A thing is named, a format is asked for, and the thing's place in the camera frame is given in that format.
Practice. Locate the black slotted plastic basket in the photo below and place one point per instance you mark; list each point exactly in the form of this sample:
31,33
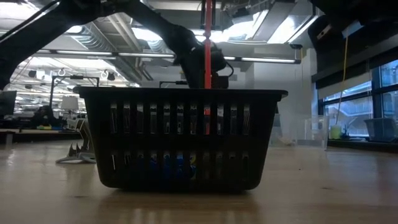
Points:
174,141

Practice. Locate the blue mini stapler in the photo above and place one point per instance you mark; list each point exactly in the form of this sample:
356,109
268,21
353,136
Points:
166,166

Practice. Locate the black idle robot arm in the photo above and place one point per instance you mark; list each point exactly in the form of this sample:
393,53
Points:
45,118

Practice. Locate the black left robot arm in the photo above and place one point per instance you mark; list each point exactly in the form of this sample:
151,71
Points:
37,34

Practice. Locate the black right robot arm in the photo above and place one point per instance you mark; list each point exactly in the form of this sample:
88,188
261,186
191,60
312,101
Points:
357,12

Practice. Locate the black bar stand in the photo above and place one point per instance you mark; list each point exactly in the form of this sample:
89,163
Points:
180,82

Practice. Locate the red desk lamp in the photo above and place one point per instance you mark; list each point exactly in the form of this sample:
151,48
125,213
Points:
208,46

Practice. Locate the long fluorescent light fixture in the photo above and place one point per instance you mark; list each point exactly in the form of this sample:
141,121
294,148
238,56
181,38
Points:
264,59

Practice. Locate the white lamp shade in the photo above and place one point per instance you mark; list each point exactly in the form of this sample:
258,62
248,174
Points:
69,102

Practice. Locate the clear plastic container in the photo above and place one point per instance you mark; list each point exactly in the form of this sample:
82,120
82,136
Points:
314,130

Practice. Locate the yellow green cup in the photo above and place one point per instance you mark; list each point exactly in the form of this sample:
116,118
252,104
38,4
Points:
335,132

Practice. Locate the long office desk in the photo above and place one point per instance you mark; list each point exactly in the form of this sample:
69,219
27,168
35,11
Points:
31,135

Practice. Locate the black monitor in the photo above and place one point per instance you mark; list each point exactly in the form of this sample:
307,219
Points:
7,104

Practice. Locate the dark window counter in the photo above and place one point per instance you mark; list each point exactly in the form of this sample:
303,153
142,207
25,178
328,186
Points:
373,146

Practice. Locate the dark framed window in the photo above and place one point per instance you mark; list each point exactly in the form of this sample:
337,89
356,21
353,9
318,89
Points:
390,74

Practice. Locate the grey plastic tub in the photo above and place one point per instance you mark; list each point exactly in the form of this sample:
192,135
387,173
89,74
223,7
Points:
381,129

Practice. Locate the grey ceiling duct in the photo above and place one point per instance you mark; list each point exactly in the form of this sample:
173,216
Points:
118,34

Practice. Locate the silver ventilation duct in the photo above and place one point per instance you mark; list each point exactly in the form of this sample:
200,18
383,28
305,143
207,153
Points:
280,25

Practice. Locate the black metal stand frame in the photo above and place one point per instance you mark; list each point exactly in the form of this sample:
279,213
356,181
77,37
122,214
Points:
74,77

